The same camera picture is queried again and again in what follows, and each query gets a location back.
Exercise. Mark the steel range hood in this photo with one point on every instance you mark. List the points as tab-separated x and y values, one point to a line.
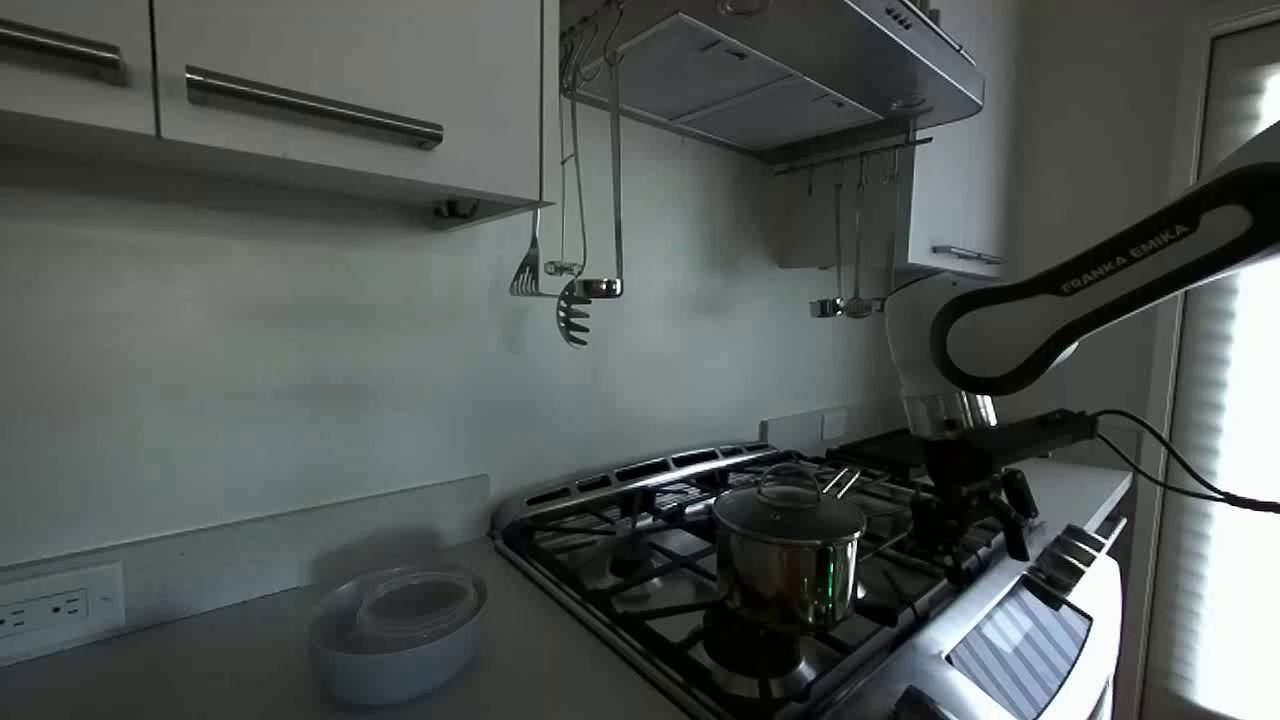
771	74

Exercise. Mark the white round bowl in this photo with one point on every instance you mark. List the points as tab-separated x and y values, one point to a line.
397	633

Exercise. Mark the white wall outlet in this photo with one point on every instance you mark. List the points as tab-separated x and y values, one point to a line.
51	615

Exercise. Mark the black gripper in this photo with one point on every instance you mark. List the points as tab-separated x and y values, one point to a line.
974	476

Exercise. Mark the cabinet door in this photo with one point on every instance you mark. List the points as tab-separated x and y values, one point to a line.
406	89
82	61

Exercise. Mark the hanging metal spatula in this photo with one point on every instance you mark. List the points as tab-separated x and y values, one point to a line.
524	277

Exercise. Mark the silver pot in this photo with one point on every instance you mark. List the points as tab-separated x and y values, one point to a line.
791	585

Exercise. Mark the left upper cabinet door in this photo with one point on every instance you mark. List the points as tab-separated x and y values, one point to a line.
82	61

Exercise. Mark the stainless steel gas stove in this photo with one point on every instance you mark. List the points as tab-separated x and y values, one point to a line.
959	633

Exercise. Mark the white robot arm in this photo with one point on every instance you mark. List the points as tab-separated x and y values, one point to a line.
959	346

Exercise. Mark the hanging ladle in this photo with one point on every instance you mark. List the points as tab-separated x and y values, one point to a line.
845	255

